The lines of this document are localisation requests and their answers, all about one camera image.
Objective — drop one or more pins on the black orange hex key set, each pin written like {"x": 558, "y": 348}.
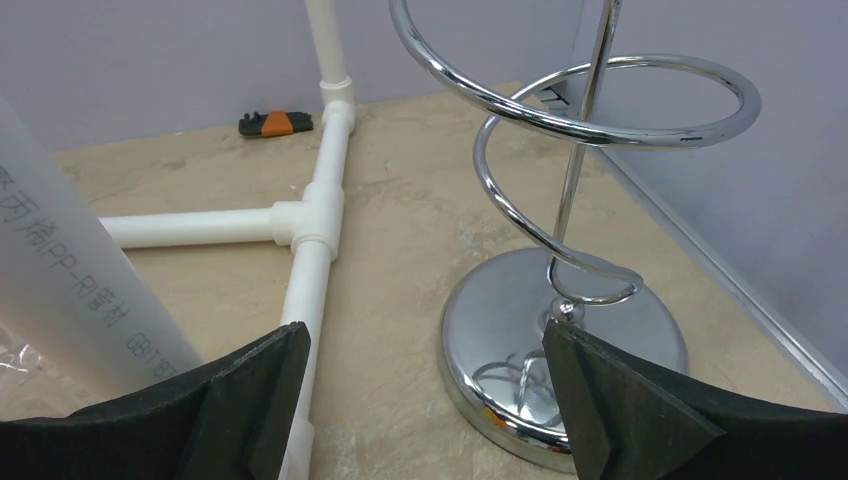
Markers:
{"x": 274, "y": 124}

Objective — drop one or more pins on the white PVC pipe frame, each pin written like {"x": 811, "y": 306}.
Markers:
{"x": 311, "y": 226}

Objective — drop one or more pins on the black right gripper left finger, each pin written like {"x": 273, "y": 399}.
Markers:
{"x": 228, "y": 419}

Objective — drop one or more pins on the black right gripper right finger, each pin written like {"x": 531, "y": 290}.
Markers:
{"x": 628, "y": 418}

